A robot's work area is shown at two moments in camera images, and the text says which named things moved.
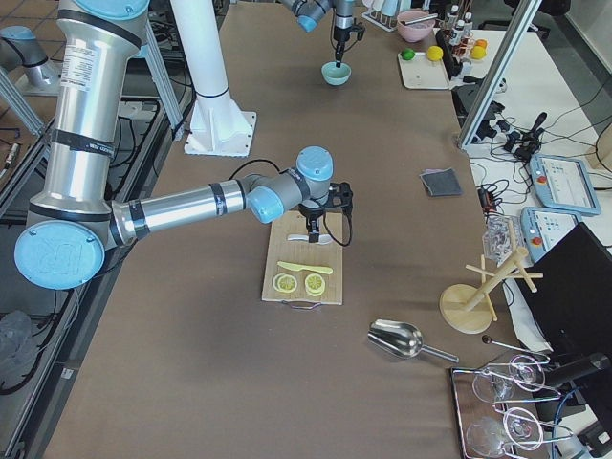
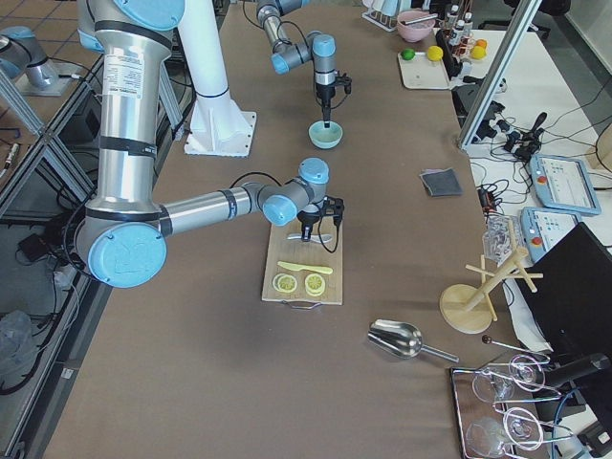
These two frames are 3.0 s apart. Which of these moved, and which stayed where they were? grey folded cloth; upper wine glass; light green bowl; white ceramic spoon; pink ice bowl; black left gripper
Moved: black left gripper; light green bowl
Stayed: grey folded cloth; white ceramic spoon; pink ice bowl; upper wine glass
